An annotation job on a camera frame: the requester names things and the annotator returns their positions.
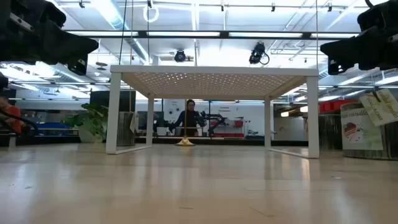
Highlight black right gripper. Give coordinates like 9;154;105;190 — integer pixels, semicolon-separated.
320;0;398;76

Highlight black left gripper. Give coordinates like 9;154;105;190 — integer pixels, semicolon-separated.
0;0;100;76

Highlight tall gold candlestick holder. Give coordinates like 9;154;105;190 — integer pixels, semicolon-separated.
175;98;197;147

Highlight red storage crates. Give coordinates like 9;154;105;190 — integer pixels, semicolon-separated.
318;99;359;114

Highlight large black cabinet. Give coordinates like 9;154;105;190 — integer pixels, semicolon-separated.
90;90;137;138

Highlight green potted plant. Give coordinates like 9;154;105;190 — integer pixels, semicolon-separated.
60;102;109;144

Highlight blue bench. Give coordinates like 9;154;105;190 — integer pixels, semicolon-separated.
30;122;80;137

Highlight person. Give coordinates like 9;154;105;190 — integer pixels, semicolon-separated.
169;99;208;138
0;96;25;134

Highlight black overhead beam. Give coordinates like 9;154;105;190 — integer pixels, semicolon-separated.
63;30;361;40

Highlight red storage bin rack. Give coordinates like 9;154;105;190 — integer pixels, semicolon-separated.
213;119;246;138

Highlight white perforated metal shelf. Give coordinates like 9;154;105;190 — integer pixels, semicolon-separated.
105;64;320;159

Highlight black cable loop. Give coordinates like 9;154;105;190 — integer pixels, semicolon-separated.
0;108;40;136

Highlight white ring lamp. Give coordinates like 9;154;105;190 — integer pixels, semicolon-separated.
142;4;160;24

